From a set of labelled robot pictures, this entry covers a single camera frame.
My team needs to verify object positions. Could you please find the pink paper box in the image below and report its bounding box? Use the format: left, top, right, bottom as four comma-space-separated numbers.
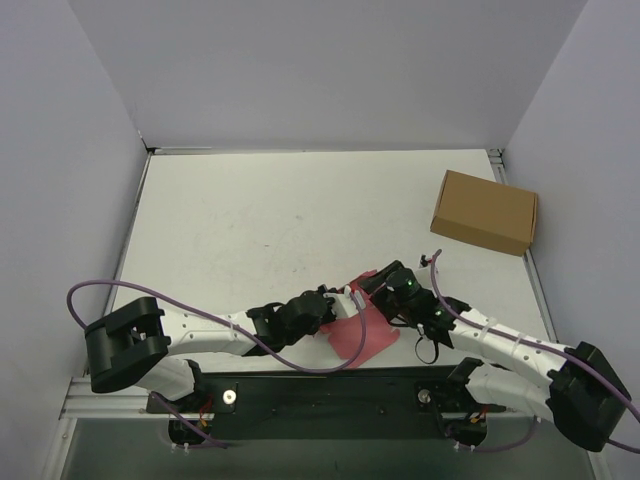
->
320, 270, 400, 369

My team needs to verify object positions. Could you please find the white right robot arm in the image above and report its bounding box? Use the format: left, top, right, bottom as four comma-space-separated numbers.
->
356, 261, 633, 452

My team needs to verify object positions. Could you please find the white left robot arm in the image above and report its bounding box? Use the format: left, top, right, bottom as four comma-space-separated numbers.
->
85, 287, 356, 412

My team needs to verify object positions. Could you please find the brown cardboard box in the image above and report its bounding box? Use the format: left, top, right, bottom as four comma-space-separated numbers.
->
430, 170, 538, 257

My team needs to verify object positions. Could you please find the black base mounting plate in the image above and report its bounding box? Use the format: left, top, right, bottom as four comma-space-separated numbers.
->
172, 366, 505, 441

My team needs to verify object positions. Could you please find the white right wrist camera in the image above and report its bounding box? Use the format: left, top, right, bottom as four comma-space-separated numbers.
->
415, 254, 439, 282

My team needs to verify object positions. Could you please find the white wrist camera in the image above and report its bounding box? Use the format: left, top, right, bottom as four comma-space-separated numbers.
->
324, 286, 366, 320
415, 254, 439, 282

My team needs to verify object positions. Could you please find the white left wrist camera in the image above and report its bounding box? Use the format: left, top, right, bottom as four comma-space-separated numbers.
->
324, 286, 366, 320

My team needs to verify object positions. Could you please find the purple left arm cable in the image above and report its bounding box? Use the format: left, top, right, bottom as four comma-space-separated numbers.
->
67, 279, 369, 372

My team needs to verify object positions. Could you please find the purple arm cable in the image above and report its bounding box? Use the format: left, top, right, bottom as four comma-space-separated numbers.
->
429, 248, 640, 449
67, 279, 369, 372

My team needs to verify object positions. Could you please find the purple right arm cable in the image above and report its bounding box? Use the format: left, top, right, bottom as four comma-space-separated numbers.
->
429, 248, 640, 449

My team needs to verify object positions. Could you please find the aluminium frame rail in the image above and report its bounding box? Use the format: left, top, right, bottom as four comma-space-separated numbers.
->
59, 377, 169, 420

